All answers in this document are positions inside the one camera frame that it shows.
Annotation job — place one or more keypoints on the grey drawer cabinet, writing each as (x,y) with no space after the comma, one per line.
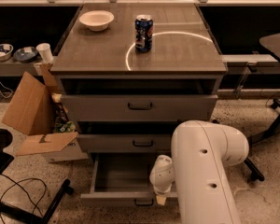
(183,60)

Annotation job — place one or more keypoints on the grey top drawer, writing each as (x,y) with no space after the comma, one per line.
(139,107)

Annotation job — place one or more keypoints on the grey bottom drawer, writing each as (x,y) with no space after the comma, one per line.
(121,179)

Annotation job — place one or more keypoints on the blue soda can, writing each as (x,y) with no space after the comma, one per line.
(143,33)

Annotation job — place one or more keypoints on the white patterned bowl on shelf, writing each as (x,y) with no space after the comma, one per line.
(5,52)

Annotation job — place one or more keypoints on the grey drawer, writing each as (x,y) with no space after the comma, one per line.
(124,143)
(139,107)
(121,179)

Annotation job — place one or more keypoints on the black stand with wheels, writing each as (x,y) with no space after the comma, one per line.
(30,218)

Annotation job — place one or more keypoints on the open cardboard box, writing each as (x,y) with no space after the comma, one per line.
(31,112)

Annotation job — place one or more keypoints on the black table leg base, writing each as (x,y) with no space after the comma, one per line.
(259,120)

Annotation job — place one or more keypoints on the grey middle drawer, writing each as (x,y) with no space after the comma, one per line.
(124,143)

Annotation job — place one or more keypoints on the snack bags in box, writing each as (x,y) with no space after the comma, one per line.
(62,123)

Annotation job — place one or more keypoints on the blue bowl on shelf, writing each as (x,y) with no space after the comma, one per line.
(25,55)

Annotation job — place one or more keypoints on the grey low shelf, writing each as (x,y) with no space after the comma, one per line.
(13,68)

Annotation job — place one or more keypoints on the white paper cup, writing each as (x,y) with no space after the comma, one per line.
(45,52)

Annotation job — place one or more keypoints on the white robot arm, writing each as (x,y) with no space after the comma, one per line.
(200,151)

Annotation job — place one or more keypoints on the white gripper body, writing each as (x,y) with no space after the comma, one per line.
(161,188)

